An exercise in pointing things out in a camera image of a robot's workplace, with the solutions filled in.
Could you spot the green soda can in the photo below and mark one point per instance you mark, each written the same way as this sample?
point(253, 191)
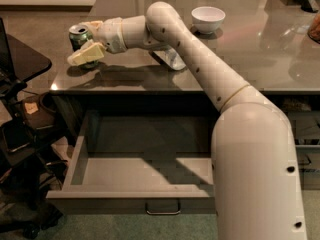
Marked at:
point(78, 35)

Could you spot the open grey top drawer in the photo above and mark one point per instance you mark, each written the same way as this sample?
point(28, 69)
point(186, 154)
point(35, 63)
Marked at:
point(121, 162)

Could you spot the grey lower right drawer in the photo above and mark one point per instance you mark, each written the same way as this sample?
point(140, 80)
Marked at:
point(308, 157)

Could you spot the black cart with laptop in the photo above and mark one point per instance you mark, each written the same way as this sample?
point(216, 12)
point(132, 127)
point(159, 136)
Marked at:
point(28, 162)

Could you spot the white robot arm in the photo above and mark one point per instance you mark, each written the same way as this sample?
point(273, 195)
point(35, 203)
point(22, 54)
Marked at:
point(256, 175)

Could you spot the white ceramic bowl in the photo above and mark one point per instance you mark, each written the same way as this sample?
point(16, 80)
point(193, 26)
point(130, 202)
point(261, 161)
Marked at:
point(207, 19)

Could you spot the clear plastic water bottle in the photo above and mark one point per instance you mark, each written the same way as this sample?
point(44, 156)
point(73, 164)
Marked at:
point(170, 58)

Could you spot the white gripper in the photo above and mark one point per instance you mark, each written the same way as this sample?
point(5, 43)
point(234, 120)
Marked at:
point(111, 34)

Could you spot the metal top drawer handle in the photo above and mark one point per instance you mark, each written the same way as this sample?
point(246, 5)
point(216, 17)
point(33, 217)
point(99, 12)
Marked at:
point(162, 208)

